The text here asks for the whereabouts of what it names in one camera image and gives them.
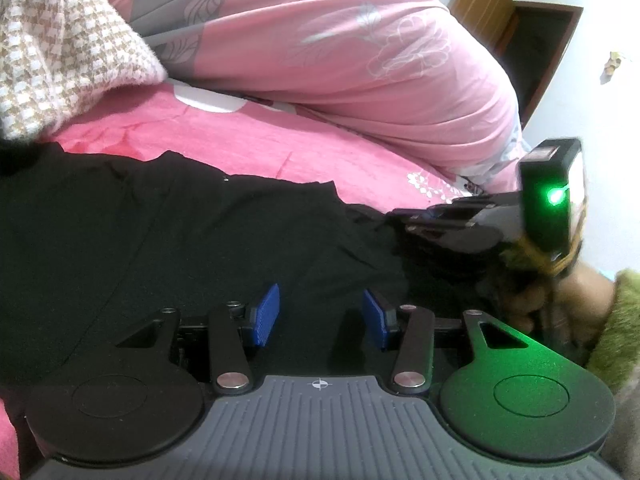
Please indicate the brown door frame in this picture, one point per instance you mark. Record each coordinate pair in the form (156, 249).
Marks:
(570, 50)

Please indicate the person's right hand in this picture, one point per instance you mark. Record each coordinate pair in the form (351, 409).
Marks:
(585, 300)

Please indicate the pink grey duvet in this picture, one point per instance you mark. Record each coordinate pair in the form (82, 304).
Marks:
(325, 35)

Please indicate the pink floral bed blanket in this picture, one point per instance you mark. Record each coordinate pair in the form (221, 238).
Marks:
(225, 135)

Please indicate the black t-shirt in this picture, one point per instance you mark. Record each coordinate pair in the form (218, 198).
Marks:
(150, 240)

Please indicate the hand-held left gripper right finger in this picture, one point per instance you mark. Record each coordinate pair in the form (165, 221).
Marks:
(376, 316)

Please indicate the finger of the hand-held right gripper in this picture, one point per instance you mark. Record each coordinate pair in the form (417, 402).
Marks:
(465, 237)
(445, 215)

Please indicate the beige white houndstooth garment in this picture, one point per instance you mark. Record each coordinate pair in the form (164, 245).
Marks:
(65, 50)

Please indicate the wooden door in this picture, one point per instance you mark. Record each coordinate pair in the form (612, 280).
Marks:
(482, 5)

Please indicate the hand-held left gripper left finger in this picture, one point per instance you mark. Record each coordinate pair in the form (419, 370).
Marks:
(265, 315)

